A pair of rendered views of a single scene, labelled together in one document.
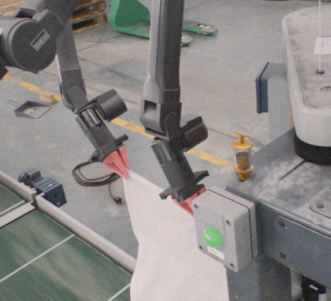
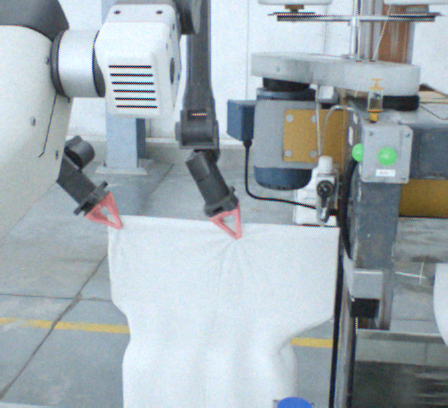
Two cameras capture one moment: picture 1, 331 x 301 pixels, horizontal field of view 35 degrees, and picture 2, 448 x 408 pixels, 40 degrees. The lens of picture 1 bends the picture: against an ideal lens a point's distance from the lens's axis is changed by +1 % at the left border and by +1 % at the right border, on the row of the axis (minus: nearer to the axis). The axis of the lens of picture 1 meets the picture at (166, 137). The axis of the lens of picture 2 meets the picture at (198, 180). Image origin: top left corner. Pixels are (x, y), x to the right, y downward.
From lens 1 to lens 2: 0.88 m
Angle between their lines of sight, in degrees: 41
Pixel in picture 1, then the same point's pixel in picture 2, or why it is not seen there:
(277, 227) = (423, 141)
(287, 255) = (430, 164)
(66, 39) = not seen: hidden behind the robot
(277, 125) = (263, 147)
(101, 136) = (86, 181)
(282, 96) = (270, 117)
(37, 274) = not seen: outside the picture
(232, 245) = (407, 156)
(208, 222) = (382, 144)
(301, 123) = (392, 79)
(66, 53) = not seen: hidden behind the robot
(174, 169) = (218, 180)
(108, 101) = (78, 147)
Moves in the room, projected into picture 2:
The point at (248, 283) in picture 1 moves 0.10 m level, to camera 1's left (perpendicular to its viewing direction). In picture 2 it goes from (386, 213) to (353, 225)
